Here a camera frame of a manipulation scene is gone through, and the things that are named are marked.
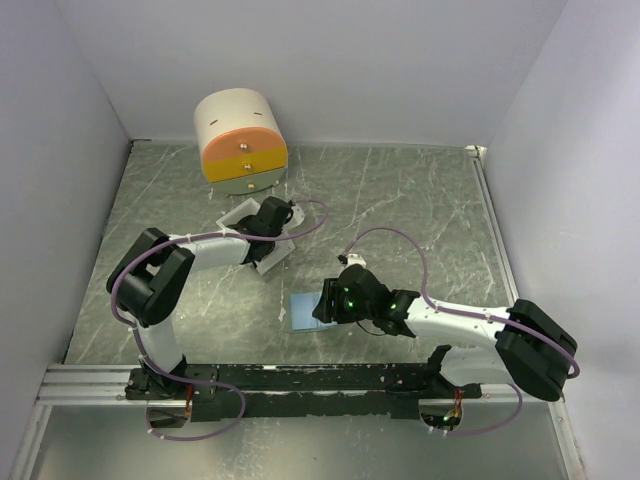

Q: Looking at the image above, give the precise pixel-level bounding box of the green card holder book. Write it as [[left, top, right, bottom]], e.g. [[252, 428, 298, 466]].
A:
[[288, 292, 336, 333]]

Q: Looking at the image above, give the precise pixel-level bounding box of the white card tray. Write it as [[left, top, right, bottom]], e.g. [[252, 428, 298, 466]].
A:
[[216, 196, 295, 275]]

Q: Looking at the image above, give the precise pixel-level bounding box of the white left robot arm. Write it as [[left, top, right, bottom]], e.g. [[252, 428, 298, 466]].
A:
[[107, 196, 305, 399]]

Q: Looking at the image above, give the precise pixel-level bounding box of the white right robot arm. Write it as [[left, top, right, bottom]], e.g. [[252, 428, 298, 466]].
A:
[[312, 265, 577, 402]]

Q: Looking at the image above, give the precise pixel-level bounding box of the round mini drawer cabinet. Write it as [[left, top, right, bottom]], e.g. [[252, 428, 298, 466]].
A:
[[194, 88, 288, 195]]

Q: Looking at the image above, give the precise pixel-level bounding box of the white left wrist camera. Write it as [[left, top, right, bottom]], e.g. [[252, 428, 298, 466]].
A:
[[284, 200, 306, 229]]

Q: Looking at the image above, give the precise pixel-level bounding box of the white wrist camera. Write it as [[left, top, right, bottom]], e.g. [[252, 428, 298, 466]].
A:
[[337, 253, 367, 268], [284, 200, 306, 229]]

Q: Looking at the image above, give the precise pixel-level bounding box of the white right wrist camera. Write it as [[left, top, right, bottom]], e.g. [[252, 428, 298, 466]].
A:
[[337, 253, 367, 268]]

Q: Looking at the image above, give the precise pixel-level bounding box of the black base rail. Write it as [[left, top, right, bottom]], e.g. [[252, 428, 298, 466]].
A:
[[124, 345, 482, 422]]

